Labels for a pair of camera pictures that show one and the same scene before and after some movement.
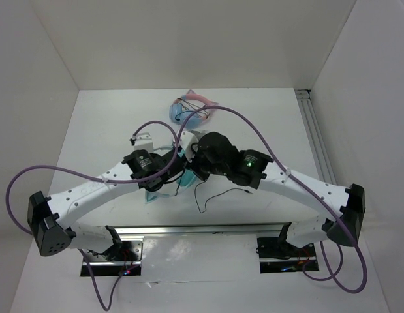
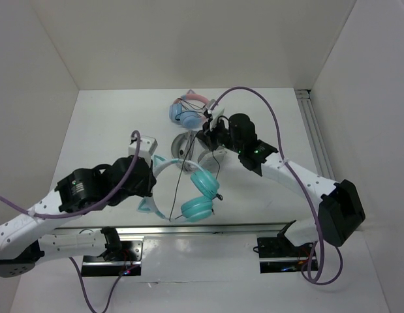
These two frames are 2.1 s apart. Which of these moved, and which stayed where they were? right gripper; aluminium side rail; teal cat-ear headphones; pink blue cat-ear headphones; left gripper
Moved: teal cat-ear headphones; right gripper; left gripper
Stayed: aluminium side rail; pink blue cat-ear headphones
